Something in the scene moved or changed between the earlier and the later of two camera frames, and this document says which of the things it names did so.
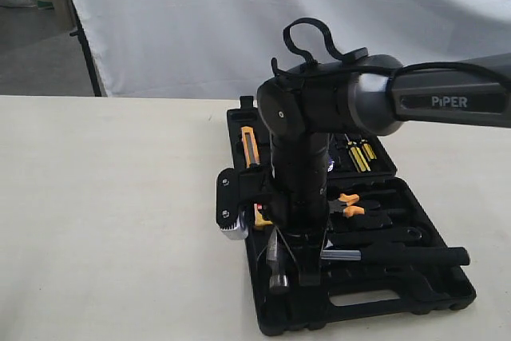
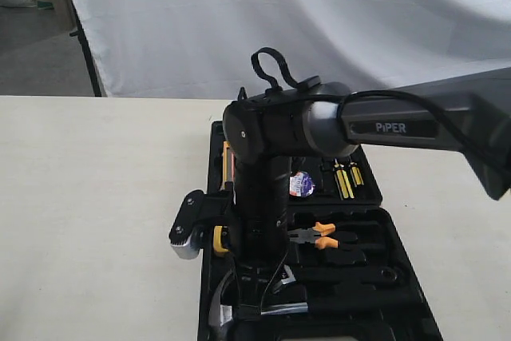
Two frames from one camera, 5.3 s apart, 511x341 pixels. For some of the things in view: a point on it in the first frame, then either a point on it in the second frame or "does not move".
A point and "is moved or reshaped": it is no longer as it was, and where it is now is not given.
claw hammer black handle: x=416 y=256 → x=368 y=301
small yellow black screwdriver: x=368 y=150 → x=356 y=174
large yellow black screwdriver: x=357 y=156 → x=342 y=182
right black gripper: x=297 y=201 → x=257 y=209
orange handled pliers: x=349 y=204 is moved or reshaped
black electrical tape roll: x=330 y=164 is moved or reshaped
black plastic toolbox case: x=387 y=253 is moved or reshaped
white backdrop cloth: x=212 y=27 does not move
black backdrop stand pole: x=81 y=33 does not move
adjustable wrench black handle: x=374 y=237 → x=346 y=273
